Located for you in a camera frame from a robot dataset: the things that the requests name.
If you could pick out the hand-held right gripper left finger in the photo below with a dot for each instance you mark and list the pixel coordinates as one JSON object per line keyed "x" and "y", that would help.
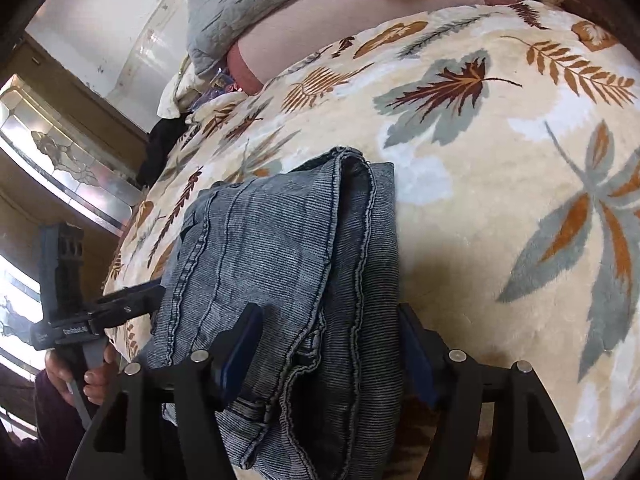
{"x": 241, "y": 355}

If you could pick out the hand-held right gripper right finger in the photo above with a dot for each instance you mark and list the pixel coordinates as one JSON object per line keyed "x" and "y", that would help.
{"x": 417, "y": 355}

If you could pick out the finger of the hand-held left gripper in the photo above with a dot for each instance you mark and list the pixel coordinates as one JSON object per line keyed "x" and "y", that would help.
{"x": 140, "y": 292}
{"x": 127, "y": 314}

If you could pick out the blue denim pants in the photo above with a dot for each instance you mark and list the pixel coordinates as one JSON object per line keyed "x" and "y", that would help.
{"x": 280, "y": 240}

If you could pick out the person's left forearm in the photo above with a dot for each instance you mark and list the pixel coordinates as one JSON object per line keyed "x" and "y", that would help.
{"x": 57, "y": 430}

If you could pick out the person's left hand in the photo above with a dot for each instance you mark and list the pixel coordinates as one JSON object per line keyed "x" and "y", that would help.
{"x": 95, "y": 377}

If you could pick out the wooden wardrobe with etched mirror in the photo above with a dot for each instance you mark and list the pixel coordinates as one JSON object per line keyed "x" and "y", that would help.
{"x": 65, "y": 160}

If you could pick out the black cloth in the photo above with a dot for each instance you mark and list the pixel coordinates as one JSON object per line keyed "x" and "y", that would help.
{"x": 162, "y": 150}

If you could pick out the cream leaf print blanket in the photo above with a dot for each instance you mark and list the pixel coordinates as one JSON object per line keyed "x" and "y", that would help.
{"x": 500, "y": 185}

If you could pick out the cream cloth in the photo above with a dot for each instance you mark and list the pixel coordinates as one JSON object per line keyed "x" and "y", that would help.
{"x": 175, "y": 90}

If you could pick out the clear plastic bag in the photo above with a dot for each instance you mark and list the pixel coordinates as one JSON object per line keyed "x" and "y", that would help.
{"x": 225, "y": 85}

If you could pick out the grey quilted pillow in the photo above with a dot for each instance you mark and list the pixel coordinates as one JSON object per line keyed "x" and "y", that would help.
{"x": 250, "y": 0}

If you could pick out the pink pillow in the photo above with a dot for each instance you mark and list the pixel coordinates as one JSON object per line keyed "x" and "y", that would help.
{"x": 350, "y": 25}

